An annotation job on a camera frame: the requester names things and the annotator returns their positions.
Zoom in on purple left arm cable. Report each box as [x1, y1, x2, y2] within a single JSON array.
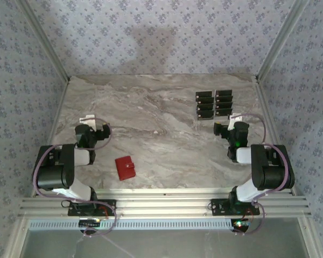
[[33, 117, 118, 239]]

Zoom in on grey slotted cable duct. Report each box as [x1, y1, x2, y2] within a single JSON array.
[[26, 218, 299, 231]]

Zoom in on aluminium table side rail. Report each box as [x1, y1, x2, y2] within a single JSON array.
[[254, 79, 298, 197], [29, 79, 71, 198]]

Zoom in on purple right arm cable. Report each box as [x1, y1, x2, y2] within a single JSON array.
[[231, 112, 291, 237]]

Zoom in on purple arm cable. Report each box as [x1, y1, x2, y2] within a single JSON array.
[[33, 117, 118, 239], [231, 112, 291, 237]]

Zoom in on aluminium mounting rail beam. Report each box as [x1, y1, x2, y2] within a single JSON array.
[[17, 188, 312, 218]]

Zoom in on red leather card holder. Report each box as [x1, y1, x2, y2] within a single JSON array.
[[115, 155, 137, 182]]

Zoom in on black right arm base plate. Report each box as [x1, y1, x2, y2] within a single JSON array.
[[210, 198, 261, 216]]

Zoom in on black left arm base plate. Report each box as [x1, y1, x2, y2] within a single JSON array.
[[67, 199, 117, 216]]

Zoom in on aluminium frame post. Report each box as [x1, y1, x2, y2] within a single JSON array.
[[15, 0, 72, 83], [254, 0, 312, 83]]

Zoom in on thin pale wire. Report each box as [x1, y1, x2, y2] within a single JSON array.
[[104, 236, 137, 258]]

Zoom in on aluminium lower frame leg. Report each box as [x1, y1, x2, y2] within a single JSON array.
[[4, 217, 30, 258], [297, 217, 322, 258]]

